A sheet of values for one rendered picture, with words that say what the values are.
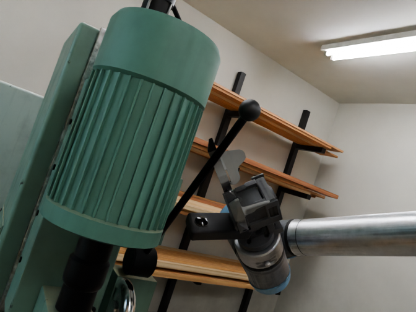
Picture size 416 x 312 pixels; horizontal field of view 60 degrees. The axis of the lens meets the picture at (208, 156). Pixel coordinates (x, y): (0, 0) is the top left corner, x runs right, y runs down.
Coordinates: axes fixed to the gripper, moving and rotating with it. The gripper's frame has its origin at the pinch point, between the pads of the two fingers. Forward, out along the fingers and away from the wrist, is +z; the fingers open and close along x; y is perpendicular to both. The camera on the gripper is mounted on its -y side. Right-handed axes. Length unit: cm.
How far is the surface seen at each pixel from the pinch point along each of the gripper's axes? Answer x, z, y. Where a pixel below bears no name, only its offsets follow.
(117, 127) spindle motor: 1.1, 13.4, -10.1
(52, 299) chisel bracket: 6.9, -6.7, -30.6
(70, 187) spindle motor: 4.0, 9.5, -18.6
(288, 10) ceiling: -215, -75, 94
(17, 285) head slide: 2.9, -5.4, -36.3
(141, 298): -1.2, -27.3, -24.4
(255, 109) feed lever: -3.1, 5.1, 8.6
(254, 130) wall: -246, -195, 51
